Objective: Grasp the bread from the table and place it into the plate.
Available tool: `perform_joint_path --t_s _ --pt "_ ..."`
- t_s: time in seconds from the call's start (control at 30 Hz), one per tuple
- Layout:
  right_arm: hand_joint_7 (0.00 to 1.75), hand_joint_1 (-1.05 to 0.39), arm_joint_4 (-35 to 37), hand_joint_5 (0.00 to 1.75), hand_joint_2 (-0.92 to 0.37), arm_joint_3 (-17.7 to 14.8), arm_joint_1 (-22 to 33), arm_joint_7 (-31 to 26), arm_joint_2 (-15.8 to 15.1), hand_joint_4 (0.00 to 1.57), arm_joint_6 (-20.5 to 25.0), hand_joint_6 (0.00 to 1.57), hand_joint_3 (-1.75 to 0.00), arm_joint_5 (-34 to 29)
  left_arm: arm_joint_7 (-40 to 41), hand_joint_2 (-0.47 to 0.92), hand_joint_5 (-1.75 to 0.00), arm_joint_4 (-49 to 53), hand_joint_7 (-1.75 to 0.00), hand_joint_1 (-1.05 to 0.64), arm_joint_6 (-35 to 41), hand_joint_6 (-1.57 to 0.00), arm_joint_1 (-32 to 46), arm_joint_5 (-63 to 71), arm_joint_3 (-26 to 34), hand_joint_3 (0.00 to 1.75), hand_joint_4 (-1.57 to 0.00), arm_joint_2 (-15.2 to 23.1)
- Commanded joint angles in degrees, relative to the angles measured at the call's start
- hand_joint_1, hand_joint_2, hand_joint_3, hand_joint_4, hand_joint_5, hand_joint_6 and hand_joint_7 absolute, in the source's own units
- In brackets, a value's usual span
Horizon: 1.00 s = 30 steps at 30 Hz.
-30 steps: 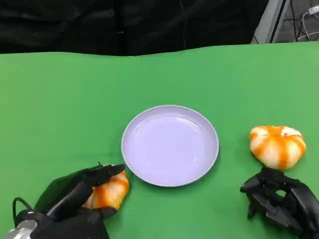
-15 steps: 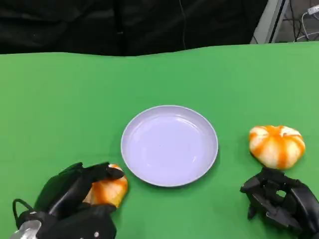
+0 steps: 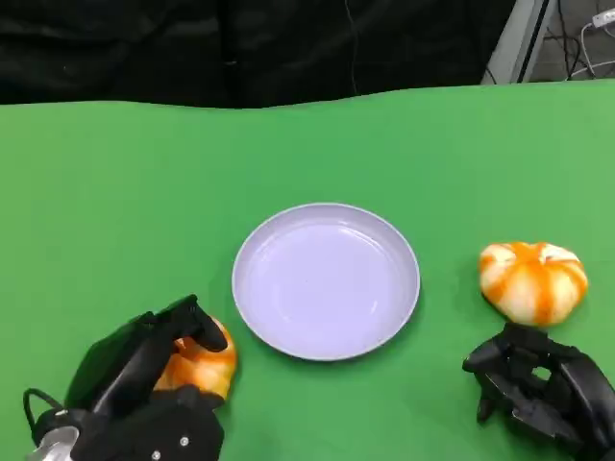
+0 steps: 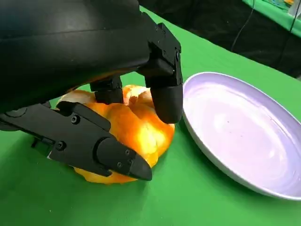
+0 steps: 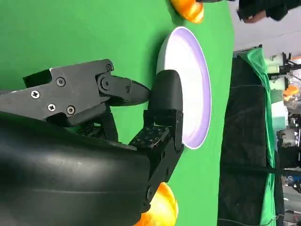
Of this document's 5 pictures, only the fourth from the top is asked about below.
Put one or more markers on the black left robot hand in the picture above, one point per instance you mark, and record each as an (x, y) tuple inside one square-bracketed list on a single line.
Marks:
[(70, 47)]

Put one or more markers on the black backdrop cloth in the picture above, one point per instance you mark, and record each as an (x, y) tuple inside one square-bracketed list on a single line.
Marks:
[(211, 23)]

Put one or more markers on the green table cloth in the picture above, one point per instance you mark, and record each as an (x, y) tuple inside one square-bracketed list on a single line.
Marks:
[(117, 202)]

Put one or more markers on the lilac plate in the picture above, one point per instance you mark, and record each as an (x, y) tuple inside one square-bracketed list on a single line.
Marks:
[(247, 131)]

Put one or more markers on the green draped cloth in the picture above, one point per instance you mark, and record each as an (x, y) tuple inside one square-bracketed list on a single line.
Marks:
[(270, 9)]

